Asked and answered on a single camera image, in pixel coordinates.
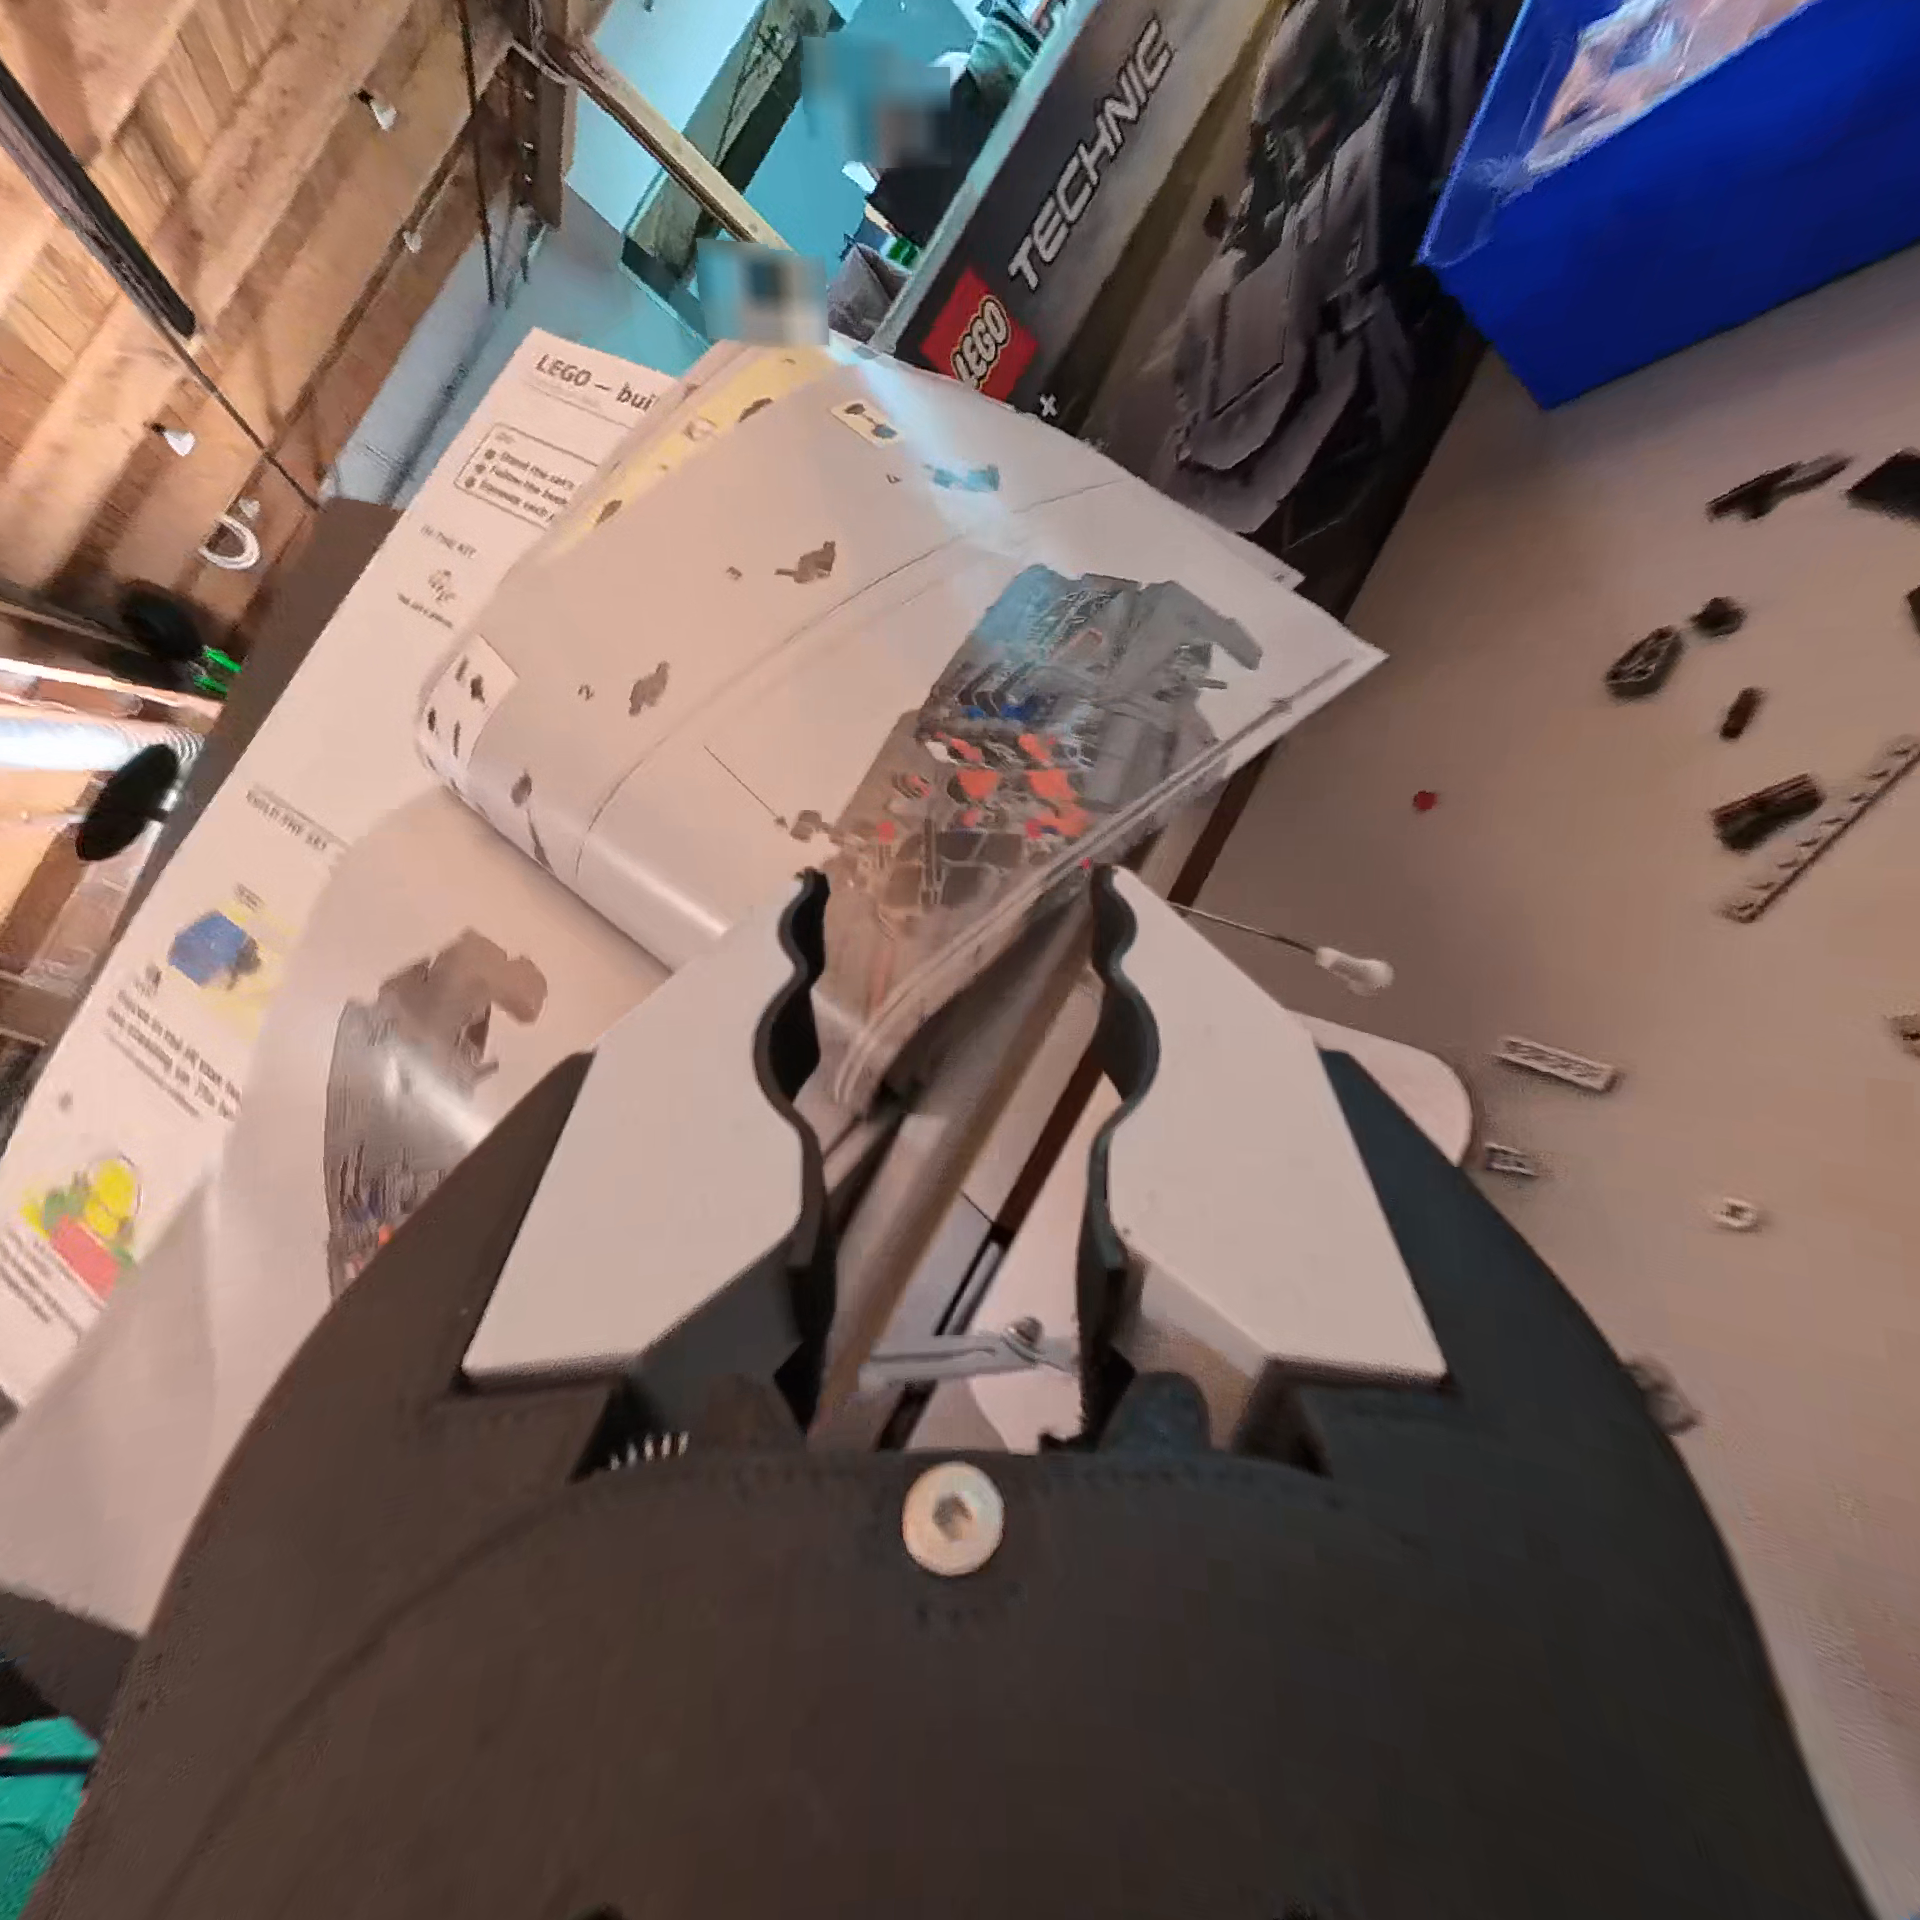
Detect dark grey long lego plate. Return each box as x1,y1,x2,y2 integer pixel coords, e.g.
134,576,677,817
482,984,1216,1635
1726,743,1920,920

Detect blue storage bin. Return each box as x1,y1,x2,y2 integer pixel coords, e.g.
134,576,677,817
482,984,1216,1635
1418,0,1920,408

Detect white rounded board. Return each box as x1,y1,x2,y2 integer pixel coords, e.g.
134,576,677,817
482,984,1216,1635
960,1020,1478,1456

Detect lego set box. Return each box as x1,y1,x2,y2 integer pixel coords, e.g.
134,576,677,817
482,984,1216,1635
870,0,1502,601

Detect black foam microphone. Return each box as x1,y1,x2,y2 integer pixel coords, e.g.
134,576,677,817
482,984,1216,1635
76,743,183,863

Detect white cord with end cap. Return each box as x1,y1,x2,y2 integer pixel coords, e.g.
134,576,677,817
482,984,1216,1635
1162,896,1396,998

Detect black long studded lego plate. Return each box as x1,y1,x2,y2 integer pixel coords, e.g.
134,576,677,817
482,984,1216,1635
1707,455,1848,523

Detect lego instruction book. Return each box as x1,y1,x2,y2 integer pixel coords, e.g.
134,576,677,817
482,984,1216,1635
200,342,1390,1308

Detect black and brown lego connector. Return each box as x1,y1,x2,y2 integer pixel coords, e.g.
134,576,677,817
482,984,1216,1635
1710,776,1824,847

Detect clear plastic parts bags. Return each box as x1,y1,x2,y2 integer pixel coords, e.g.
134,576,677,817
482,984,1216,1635
1546,0,1818,137

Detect black device with green light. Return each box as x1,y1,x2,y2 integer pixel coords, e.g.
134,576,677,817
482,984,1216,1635
116,583,226,703

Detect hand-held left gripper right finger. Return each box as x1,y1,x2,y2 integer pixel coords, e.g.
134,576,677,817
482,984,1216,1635
1083,861,1450,1444

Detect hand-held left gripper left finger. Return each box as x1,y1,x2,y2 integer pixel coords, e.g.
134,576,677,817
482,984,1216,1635
462,867,835,1432

